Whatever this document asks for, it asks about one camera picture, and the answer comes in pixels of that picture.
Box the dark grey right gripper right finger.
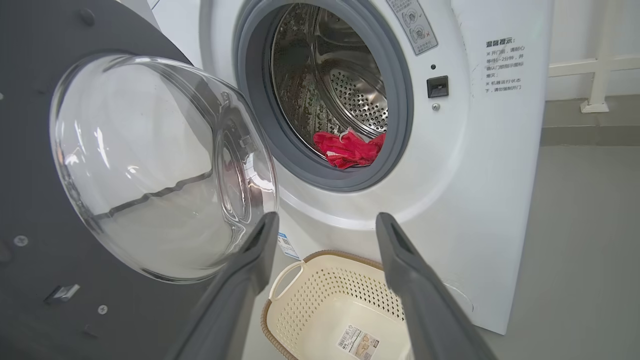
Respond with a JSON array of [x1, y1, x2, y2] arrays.
[[375, 212, 498, 360]]

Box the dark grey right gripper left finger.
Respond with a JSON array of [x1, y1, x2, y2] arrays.
[[165, 211, 280, 360]]

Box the red cloth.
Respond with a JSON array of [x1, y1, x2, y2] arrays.
[[313, 129, 387, 170]]

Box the black round glass washer door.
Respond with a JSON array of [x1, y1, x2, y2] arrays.
[[0, 0, 280, 360]]

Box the white printed product label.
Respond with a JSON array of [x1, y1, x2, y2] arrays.
[[336, 325, 381, 360]]

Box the cream perforated laundry basket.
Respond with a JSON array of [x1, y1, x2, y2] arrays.
[[260, 250, 416, 360]]

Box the white washing machine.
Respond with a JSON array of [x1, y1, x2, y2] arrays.
[[120, 0, 555, 360]]

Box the black door latch socket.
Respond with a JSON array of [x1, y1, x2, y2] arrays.
[[426, 76, 449, 99]]

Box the stainless steel washing machine drum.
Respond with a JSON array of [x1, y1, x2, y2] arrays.
[[270, 2, 389, 151]]

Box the round white filter cover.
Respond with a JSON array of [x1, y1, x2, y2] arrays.
[[442, 282, 475, 313]]

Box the blue energy label sticker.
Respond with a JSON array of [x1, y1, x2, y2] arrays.
[[277, 231, 301, 261]]

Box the grey warning sticker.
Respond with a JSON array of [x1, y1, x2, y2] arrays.
[[385, 0, 439, 56]]

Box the white metal railing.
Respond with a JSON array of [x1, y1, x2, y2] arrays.
[[547, 0, 640, 114]]

